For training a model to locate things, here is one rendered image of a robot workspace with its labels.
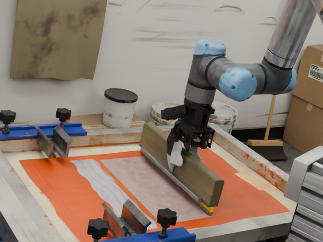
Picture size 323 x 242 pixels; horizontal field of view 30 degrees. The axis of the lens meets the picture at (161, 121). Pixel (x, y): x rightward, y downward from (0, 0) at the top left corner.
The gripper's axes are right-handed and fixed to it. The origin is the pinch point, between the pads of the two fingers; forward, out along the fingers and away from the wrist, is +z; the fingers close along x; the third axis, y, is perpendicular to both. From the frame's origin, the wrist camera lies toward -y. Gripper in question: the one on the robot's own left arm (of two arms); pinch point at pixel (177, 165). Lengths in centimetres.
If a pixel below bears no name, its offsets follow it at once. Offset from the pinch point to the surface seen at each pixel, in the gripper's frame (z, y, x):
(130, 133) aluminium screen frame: 2.3, -24.1, -1.1
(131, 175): 5.1, -5.7, -10.0
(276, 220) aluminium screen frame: 0.4, 29.0, 10.4
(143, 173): 5.1, -6.0, -6.2
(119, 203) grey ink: 3.8, 8.4, -21.4
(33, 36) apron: 27, -191, 32
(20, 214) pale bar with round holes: -5, 19, -51
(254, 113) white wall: 83, -196, 217
